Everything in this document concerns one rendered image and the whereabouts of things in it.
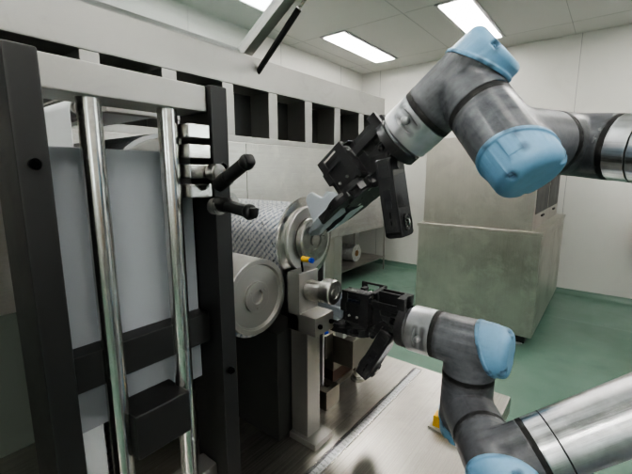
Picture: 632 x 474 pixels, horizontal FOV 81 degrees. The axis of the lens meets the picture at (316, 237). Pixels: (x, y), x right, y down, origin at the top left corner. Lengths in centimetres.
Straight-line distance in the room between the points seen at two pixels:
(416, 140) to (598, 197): 455
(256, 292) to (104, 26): 55
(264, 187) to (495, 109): 71
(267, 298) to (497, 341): 34
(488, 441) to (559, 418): 8
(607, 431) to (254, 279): 47
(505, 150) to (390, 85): 536
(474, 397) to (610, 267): 453
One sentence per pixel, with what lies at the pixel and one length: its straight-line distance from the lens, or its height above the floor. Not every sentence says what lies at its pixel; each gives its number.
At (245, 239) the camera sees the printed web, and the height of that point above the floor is 125.
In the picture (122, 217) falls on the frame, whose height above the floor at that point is 133.
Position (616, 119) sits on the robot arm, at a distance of 53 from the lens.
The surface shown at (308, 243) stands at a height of 125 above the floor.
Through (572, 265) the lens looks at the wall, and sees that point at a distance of 511.
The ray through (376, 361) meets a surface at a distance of 69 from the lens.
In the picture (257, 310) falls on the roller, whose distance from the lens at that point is 60.
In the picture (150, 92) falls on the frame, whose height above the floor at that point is 143.
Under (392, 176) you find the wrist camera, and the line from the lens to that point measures 52.
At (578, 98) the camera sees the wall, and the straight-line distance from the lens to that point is 507.
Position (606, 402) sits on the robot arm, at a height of 111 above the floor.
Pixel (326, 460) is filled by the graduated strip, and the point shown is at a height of 90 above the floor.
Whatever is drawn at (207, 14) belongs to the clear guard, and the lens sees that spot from 95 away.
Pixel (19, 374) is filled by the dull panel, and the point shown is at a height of 103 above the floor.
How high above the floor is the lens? 136
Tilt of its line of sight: 10 degrees down
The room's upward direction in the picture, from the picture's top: straight up
